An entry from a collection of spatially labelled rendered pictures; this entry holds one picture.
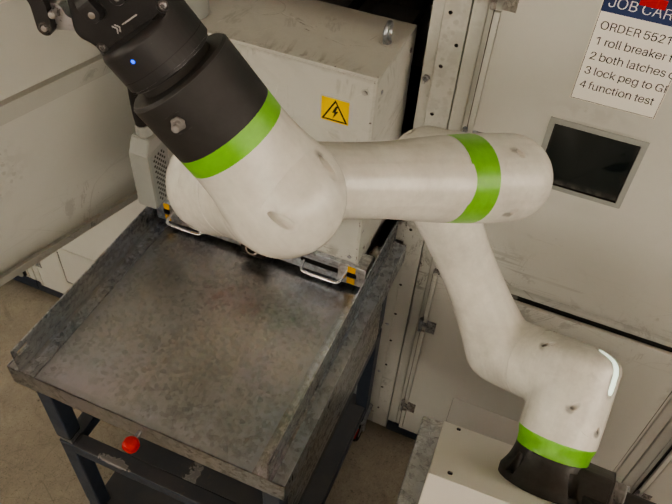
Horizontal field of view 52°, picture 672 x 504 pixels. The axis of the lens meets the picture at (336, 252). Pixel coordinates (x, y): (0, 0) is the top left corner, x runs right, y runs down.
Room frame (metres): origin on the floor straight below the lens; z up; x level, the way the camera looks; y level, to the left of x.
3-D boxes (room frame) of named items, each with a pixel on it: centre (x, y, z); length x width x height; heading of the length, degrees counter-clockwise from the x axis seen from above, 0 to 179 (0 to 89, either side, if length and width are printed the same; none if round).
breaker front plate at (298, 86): (1.12, 0.18, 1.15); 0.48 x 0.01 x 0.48; 70
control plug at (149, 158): (1.12, 0.40, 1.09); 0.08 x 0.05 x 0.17; 160
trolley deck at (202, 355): (0.97, 0.24, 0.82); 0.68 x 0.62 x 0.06; 160
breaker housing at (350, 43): (1.36, 0.10, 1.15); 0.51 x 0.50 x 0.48; 160
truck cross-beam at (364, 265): (1.13, 0.18, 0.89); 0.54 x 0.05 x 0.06; 70
